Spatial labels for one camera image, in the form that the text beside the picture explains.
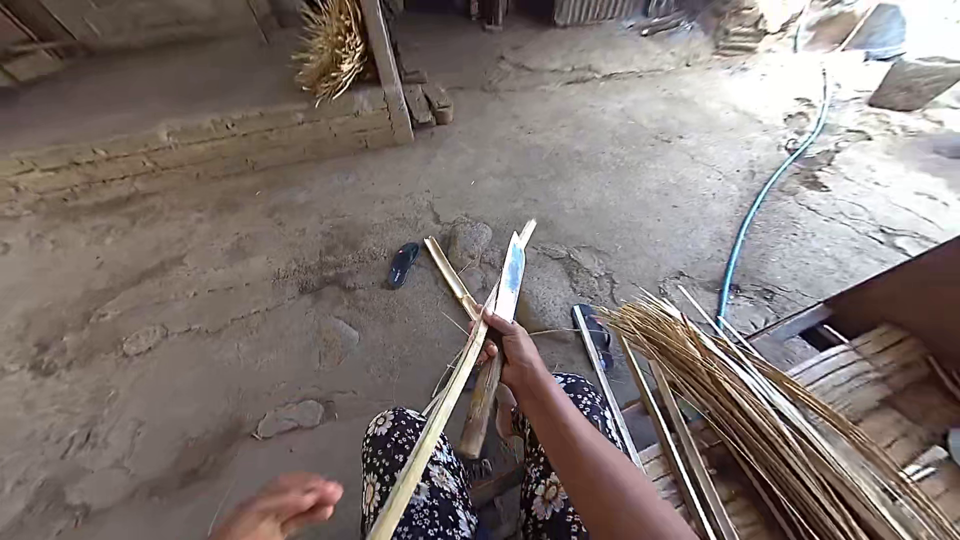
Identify bundle of thin bamboo strips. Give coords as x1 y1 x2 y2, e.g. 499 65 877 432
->
597 288 960 540

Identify large grey stone block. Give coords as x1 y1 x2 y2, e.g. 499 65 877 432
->
867 57 960 113

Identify split bamboo piece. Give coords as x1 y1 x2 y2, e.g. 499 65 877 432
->
423 236 481 321

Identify wooden post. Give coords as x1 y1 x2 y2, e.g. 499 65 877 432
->
359 0 415 146

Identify person's right forearm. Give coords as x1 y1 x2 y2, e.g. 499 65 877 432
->
513 367 702 540

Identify knife with wooden handle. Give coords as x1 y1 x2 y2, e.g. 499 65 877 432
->
458 231 528 460

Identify narrow pale bamboo slat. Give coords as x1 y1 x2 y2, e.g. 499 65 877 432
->
572 305 645 471

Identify brown wooden board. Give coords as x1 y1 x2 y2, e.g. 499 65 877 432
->
750 235 960 375

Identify bamboo slatted bench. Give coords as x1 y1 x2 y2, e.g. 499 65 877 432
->
621 322 960 540

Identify bundle of dried straw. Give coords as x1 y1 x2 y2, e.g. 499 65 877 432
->
292 0 371 106

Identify person's legs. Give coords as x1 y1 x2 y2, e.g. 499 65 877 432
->
360 372 628 540

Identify blue hose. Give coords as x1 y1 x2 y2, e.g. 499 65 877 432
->
716 0 831 330

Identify corrugated metal sheet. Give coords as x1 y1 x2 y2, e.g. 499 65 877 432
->
553 0 648 27

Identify person's left hand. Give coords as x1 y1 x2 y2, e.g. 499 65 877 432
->
208 471 345 540

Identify pile of wood blocks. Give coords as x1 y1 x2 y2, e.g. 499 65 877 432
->
401 69 455 128

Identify dark flip-flop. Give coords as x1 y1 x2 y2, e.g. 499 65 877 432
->
388 241 421 290
571 303 615 372

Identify person's right hand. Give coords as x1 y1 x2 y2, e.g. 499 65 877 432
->
469 310 552 399

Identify long pale bamboo strip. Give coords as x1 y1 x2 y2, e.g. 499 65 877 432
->
366 219 538 540

